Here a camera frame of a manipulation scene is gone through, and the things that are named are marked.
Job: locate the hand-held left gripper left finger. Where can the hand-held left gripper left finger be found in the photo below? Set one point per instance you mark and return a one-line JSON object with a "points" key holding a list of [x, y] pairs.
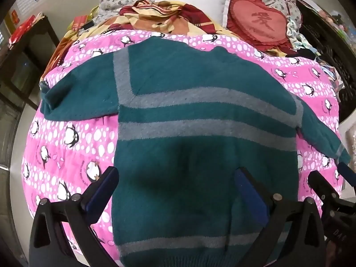
{"points": [[102, 193]]}

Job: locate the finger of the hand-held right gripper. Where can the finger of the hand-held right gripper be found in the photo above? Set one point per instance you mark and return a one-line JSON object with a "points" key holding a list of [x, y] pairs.
{"points": [[322, 185], [346, 172]]}

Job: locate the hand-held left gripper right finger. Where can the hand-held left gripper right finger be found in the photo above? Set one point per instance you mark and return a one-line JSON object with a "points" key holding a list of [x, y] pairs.
{"points": [[250, 194]]}

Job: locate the teal grey-striped sweater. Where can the teal grey-striped sweater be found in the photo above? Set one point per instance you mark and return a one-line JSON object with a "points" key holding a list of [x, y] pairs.
{"points": [[180, 75]]}

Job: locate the pile of mixed clothes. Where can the pile of mixed clothes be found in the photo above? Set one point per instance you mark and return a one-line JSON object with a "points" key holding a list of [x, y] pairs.
{"points": [[300, 41]]}

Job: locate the pink penguin print blanket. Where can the pink penguin print blanket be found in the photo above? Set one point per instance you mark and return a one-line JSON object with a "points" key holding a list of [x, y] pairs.
{"points": [[69, 133]]}

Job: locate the dark carved side cabinet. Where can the dark carved side cabinet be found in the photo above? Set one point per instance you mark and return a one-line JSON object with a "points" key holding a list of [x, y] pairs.
{"points": [[328, 47]]}

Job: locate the dark wooden cabinet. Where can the dark wooden cabinet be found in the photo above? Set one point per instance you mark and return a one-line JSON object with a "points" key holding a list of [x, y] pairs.
{"points": [[25, 61]]}

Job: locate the red packet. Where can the red packet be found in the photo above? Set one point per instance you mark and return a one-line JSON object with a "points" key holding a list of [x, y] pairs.
{"points": [[80, 22]]}

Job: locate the red heart-shaped cushion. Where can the red heart-shaped cushion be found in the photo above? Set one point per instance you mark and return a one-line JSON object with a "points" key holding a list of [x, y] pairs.
{"points": [[258, 19]]}

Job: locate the red box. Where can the red box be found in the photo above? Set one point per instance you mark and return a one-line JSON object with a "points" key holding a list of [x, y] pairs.
{"points": [[21, 32]]}

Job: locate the red yellow plaid blanket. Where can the red yellow plaid blanket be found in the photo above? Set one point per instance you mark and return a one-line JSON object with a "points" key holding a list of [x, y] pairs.
{"points": [[167, 19]]}

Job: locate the red wall sticker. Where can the red wall sticker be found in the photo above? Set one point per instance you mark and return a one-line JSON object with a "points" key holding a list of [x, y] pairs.
{"points": [[15, 16]]}

